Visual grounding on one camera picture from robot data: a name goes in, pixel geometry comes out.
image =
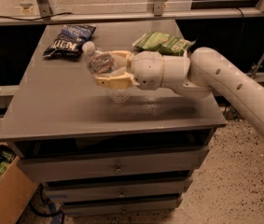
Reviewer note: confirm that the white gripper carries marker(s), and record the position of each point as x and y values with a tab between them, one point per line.
146	69

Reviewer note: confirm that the dark blue kettle chip bag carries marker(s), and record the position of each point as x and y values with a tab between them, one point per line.
68	43

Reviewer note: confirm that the clear plastic water bottle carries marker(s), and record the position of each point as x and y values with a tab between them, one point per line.
103	63

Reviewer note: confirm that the grey metal rail frame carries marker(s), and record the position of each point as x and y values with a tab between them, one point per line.
14	12

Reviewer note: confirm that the cardboard box with snacks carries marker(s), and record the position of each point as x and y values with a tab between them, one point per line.
16	189

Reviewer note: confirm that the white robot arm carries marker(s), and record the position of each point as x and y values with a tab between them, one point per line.
195	75

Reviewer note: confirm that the grey drawer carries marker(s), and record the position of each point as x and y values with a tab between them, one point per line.
114	164
118	189
122	206

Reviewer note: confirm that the grey drawer cabinet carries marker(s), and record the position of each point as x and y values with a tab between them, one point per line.
59	111

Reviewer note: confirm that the bottom grey drawer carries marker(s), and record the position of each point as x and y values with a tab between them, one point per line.
122	206

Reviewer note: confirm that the green chip bag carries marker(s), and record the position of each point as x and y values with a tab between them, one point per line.
162	43

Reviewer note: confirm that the middle grey drawer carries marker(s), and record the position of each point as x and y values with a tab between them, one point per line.
118	189

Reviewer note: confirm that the top grey drawer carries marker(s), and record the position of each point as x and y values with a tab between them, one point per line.
114	164

